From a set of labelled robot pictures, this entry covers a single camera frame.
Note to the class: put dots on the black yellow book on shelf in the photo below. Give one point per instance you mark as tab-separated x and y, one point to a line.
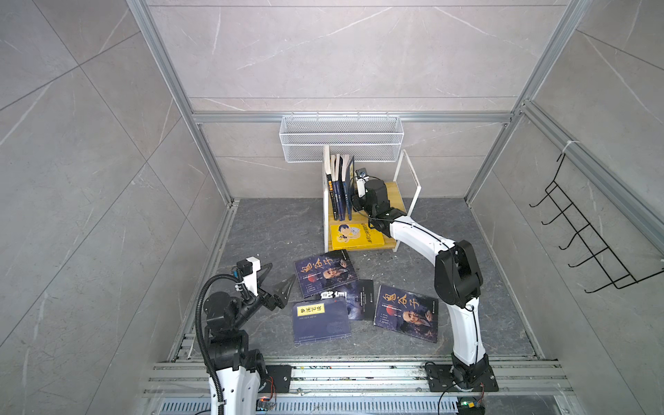
328	176

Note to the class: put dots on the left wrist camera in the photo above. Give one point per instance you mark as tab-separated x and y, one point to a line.
248	273

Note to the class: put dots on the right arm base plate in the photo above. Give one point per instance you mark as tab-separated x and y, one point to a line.
458	377

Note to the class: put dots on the dark portrait book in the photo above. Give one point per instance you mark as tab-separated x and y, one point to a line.
408	313
324	272

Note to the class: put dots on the black wire hook rack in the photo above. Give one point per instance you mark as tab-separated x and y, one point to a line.
587	238

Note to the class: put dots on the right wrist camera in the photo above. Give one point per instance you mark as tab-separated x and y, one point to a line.
361	173

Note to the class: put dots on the dark book pages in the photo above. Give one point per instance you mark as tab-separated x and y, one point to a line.
334	186

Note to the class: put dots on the blue book yellow label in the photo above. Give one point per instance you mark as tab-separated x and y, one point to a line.
347	179

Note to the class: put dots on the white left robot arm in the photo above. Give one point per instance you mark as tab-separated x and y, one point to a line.
238	377

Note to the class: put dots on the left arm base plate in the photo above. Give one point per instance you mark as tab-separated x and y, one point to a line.
278	380

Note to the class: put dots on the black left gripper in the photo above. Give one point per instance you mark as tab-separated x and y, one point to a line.
276	301

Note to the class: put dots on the yellow cartoon cover book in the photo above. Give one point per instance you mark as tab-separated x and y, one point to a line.
355	237

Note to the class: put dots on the navy book yin-yang cover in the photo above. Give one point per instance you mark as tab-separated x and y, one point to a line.
342	192

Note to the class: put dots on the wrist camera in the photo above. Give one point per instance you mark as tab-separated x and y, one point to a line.
361	173
248	273

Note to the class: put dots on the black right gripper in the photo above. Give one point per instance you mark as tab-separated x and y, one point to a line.
358	202

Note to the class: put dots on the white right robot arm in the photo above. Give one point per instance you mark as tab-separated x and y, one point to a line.
457	276

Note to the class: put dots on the black white-title book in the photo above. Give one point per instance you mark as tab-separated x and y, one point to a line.
360	298

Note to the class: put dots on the white mesh wall basket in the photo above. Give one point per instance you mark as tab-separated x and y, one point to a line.
374	139

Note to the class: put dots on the navy yellow-label front book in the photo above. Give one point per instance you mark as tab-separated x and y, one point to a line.
321	320

